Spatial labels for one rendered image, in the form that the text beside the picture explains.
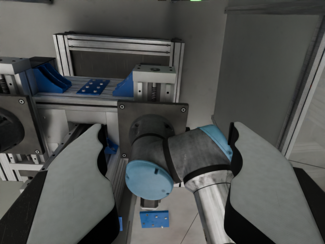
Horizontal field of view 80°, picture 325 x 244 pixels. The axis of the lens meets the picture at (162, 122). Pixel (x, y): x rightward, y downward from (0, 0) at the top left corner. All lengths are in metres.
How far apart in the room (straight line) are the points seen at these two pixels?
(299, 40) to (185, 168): 0.59
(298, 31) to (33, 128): 0.93
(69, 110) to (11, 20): 1.23
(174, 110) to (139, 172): 0.25
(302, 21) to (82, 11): 1.35
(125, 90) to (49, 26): 1.14
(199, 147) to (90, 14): 1.40
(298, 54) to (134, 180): 0.66
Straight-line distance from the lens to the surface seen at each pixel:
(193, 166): 0.44
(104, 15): 1.64
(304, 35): 0.82
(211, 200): 0.43
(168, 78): 0.62
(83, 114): 0.78
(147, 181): 0.47
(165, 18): 1.59
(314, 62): 0.76
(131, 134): 0.61
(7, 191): 2.26
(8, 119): 0.76
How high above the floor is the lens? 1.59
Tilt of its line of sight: 61 degrees down
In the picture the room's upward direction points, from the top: 179 degrees clockwise
